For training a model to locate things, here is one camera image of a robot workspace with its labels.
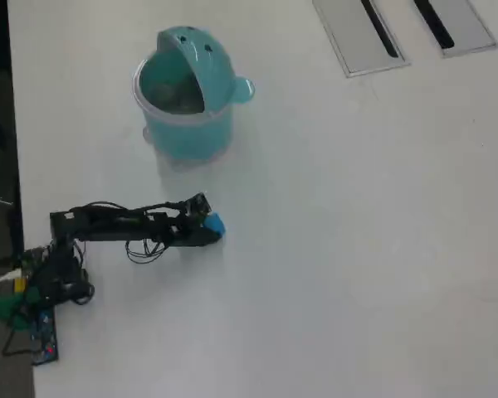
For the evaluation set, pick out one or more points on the green table clamp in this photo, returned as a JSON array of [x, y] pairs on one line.
[[6, 309]]

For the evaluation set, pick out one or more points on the small yellow connector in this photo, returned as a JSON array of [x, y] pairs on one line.
[[20, 284]]

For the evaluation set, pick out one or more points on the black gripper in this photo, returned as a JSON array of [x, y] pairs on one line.
[[172, 230]]

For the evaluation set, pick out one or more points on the blue controller circuit board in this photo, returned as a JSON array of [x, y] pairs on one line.
[[45, 336]]

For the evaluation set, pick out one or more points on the teal whale-shaped bin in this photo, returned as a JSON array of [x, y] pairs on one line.
[[191, 132]]

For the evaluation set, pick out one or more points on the blue lego block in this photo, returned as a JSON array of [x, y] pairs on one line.
[[214, 224]]

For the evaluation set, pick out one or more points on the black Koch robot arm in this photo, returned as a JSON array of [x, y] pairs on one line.
[[99, 228]]

